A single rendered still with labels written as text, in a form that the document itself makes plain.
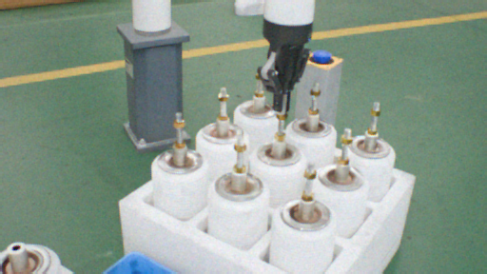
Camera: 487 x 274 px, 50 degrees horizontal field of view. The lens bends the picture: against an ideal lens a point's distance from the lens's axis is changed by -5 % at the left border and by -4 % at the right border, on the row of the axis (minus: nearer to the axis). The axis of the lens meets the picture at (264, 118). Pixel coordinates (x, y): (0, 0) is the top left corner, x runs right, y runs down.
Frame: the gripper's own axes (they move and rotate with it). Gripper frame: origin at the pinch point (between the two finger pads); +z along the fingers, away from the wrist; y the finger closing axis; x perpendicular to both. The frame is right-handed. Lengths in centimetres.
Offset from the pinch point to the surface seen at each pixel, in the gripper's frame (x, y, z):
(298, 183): -4.8, -1.0, 13.5
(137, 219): 14.9, -19.5, 19.0
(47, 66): 114, 36, 36
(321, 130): -2.3, 11.7, 9.9
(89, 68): 100, 43, 36
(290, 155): -2.0, 0.7, 9.9
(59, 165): 60, -2, 35
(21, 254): 10.9, -43.2, 7.5
